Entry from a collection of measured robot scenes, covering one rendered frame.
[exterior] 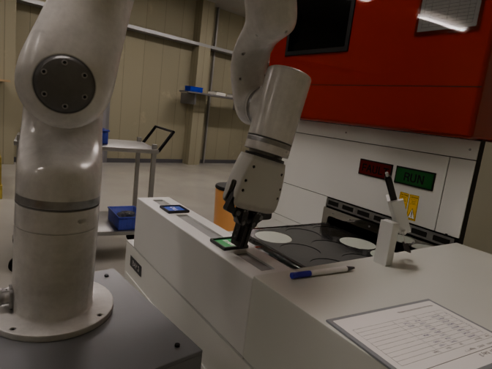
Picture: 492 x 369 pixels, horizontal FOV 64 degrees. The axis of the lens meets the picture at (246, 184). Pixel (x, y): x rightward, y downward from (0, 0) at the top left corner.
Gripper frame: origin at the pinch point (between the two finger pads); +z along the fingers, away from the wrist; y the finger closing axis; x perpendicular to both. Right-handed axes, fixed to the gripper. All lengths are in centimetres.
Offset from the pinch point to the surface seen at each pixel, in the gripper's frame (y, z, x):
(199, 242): 3.6, 4.5, -7.5
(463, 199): -55, -20, 10
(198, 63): -318, -184, -710
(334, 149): -54, -26, -34
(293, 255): -22.9, 4.7, -7.8
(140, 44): -194, -173, -717
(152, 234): 2.3, 10.4, -31.3
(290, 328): 3.0, 7.4, 20.8
